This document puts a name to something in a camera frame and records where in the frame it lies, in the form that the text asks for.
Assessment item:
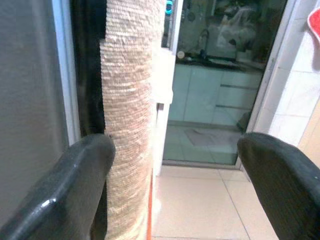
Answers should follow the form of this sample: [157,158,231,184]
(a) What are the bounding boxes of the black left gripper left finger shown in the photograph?
[0,133,116,240]

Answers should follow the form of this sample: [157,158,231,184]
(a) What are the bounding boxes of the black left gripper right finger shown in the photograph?
[236,131,320,240]

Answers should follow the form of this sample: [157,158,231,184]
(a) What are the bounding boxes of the dark grey fridge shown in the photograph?
[0,0,107,231]

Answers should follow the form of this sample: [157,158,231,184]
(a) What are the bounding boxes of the glass sliding door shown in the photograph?
[162,0,298,171]

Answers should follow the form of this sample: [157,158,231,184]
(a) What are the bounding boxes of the beige linen cloth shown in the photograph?
[99,0,166,240]

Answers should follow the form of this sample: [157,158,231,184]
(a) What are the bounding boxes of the white kitchen base cabinet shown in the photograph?
[171,62,264,127]

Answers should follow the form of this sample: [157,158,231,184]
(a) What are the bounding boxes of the white counter unit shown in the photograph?
[149,47,176,177]

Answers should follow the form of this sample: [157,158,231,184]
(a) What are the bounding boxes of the black kitchen faucet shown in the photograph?
[199,28,211,60]

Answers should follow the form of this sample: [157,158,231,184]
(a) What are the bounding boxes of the red cloth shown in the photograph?
[306,7,320,44]

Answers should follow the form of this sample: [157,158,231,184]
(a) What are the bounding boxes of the blue round object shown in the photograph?
[164,0,174,17]

